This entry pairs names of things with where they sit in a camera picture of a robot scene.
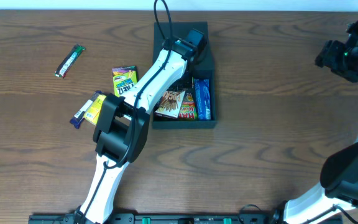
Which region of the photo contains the dark green gift box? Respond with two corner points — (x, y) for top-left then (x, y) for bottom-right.
(152, 22), (218, 129)

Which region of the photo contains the blue cookie wrapper pack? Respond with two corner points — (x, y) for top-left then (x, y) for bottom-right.
(194, 78), (211, 120)

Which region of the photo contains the Haribo sour worms bag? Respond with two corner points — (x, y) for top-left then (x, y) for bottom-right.
(178, 89), (198, 121)

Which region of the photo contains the brown Pocky box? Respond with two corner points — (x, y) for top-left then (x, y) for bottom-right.
(154, 90), (185, 119)

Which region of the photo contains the green Pretz snack box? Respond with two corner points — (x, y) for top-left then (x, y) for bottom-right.
(112, 65), (137, 97)

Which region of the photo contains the yellow Mentos candy bottle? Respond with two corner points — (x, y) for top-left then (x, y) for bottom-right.
(83, 94), (106, 125)

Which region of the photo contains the purple white candy bar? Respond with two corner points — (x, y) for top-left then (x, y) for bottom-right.
(70, 90), (103, 129)

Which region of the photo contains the green black candy bar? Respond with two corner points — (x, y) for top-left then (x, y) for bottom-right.
(55, 44), (86, 78)

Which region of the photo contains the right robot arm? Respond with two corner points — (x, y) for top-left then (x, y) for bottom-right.
(268, 20), (358, 223)

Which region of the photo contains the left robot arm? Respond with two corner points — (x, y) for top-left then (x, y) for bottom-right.
(74, 37), (207, 223)

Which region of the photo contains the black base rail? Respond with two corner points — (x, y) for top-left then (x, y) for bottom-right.
(28, 212), (343, 224)

